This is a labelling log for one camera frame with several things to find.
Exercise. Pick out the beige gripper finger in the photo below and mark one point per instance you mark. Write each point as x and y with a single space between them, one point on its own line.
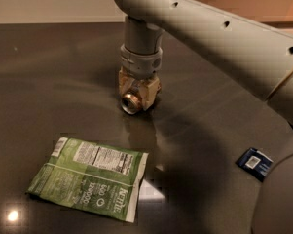
148 91
127 83

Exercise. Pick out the grey gripper wrist body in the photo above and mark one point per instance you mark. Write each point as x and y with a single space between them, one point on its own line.
140 63

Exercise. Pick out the orange soda can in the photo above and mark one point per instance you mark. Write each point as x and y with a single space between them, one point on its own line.
131 101

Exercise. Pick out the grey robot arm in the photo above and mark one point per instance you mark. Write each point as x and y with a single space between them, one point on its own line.
257 56

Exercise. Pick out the green Kettle chips bag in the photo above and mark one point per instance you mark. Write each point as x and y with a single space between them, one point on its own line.
91 177

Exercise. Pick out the dark blue snack packet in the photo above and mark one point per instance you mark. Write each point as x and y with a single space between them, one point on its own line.
255 162

